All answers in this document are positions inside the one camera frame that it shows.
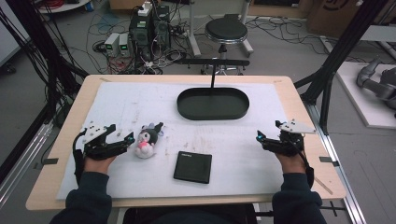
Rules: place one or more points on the black square wallet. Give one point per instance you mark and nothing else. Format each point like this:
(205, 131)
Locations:
(193, 167)

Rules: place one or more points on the wooden table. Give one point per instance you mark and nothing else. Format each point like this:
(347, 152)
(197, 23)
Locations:
(314, 183)

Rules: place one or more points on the black round stool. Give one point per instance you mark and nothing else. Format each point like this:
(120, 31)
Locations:
(226, 29)

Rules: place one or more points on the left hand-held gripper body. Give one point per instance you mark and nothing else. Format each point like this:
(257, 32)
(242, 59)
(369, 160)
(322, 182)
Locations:
(98, 148)

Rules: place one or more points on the black and white plush toy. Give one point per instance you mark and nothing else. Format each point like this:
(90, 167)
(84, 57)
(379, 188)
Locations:
(148, 140)

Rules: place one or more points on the brown cardboard box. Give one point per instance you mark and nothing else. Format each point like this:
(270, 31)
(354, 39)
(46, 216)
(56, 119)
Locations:
(330, 14)

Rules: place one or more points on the white floor platform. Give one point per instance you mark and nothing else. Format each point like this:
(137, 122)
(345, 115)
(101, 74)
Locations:
(364, 109)

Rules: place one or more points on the grey power supply unit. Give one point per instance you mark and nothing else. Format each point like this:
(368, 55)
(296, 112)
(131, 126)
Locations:
(111, 43)
(124, 43)

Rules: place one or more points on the person's lap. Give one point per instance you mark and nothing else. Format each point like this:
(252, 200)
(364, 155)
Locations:
(186, 216)

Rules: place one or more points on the black metal frame post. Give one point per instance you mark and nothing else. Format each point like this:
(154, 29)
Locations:
(339, 53)

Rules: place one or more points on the white power strip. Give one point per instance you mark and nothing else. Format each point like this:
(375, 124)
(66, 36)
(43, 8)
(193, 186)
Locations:
(144, 9)

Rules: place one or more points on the black oval tray with rack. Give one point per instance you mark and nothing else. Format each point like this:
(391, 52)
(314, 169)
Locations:
(213, 104)

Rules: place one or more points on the white table mat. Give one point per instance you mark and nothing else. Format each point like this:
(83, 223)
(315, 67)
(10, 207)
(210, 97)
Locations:
(224, 155)

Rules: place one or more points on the aluminium floor rail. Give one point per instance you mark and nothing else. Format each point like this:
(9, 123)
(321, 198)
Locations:
(339, 155)
(21, 161)

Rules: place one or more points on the white desk leg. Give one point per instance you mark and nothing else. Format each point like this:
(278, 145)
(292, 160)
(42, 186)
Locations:
(193, 31)
(246, 40)

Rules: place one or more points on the person's left hand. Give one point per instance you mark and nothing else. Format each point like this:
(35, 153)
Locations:
(99, 165)

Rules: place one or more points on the person's right hand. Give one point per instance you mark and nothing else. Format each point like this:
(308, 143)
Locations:
(291, 163)

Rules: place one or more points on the black computer tower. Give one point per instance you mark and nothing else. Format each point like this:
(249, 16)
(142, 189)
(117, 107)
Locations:
(140, 35)
(162, 28)

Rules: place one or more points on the dark tape strip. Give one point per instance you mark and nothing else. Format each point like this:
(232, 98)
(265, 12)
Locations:
(328, 160)
(49, 161)

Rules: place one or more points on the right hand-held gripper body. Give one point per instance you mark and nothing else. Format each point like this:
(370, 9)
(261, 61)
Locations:
(291, 141)

